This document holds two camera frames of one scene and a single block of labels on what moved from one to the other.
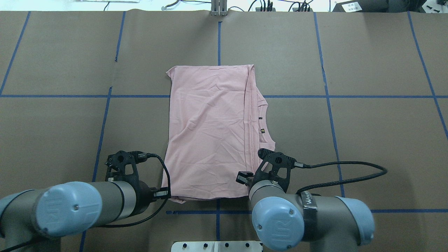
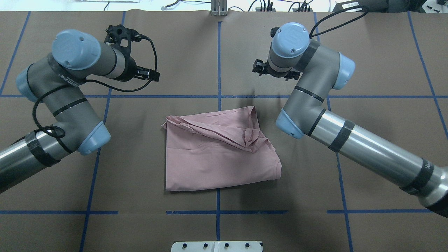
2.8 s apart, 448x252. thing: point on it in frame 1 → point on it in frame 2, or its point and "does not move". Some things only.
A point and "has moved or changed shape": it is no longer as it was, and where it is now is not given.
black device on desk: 362,6 does not move
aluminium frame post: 219,8 does not move
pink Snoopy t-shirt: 217,134 has moved or changed shape
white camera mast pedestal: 216,246 does not move
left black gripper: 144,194 → 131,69
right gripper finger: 243,176 → 258,66
